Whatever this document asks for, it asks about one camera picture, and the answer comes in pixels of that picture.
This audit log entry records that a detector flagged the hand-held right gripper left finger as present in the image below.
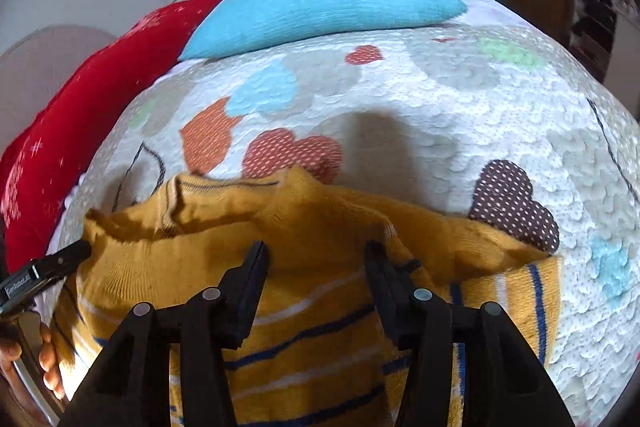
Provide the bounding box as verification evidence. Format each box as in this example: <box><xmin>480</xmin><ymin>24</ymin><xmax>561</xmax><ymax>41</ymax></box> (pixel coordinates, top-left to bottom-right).
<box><xmin>57</xmin><ymin>241</ymin><xmax>271</xmax><ymax>427</ymax></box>

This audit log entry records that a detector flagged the turquoise knitted pillow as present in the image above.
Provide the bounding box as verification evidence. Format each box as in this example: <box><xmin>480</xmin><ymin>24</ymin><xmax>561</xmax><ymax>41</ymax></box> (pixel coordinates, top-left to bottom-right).
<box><xmin>177</xmin><ymin>0</ymin><xmax>468</xmax><ymax>62</ymax></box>

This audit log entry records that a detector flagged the patchwork heart print quilt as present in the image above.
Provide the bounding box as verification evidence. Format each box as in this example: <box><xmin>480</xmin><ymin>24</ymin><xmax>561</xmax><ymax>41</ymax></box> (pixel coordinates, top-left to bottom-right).
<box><xmin>47</xmin><ymin>24</ymin><xmax>640</xmax><ymax>427</ymax></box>

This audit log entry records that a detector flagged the person's left hand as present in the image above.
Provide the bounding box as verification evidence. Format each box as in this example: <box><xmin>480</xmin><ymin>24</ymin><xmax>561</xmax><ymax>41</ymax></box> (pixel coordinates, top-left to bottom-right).
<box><xmin>39</xmin><ymin>323</ymin><xmax>67</xmax><ymax>400</ymax></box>

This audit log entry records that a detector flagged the yellow striped sweater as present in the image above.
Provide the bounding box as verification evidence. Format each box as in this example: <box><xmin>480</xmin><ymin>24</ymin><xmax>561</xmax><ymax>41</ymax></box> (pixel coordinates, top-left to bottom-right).
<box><xmin>50</xmin><ymin>164</ymin><xmax>563</xmax><ymax>427</ymax></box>

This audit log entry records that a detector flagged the black shoe rack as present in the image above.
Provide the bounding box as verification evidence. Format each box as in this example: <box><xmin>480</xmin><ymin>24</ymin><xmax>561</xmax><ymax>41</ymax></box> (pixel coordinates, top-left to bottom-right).
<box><xmin>570</xmin><ymin>0</ymin><xmax>628</xmax><ymax>82</ymax></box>

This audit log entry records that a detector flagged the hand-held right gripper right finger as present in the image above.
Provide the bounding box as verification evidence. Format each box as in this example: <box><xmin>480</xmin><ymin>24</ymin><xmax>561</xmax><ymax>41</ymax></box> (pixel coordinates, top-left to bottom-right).
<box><xmin>364</xmin><ymin>241</ymin><xmax>576</xmax><ymax>427</ymax></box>

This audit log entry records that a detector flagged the red patterned pillow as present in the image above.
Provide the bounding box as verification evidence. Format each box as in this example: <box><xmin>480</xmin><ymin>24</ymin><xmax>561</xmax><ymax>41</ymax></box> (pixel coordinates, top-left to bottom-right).
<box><xmin>0</xmin><ymin>0</ymin><xmax>250</xmax><ymax>275</ymax></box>

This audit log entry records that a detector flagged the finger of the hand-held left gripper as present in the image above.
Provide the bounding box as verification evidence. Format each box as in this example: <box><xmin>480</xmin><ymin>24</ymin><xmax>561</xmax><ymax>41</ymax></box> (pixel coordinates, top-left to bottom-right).
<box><xmin>30</xmin><ymin>239</ymin><xmax>93</xmax><ymax>280</ymax></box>

